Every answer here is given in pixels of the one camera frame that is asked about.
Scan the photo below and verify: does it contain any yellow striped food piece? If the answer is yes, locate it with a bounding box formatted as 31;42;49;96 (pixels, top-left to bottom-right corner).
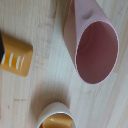
0;32;35;78

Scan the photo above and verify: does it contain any pink plastic cup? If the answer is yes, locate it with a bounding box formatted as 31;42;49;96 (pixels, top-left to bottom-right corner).
62;0;121;86

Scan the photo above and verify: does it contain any yellow food in bowl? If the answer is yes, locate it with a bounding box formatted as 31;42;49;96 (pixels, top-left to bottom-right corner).
38;112;74;128

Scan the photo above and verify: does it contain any small white bowl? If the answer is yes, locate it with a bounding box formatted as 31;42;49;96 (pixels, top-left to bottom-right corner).
35;101;79;128

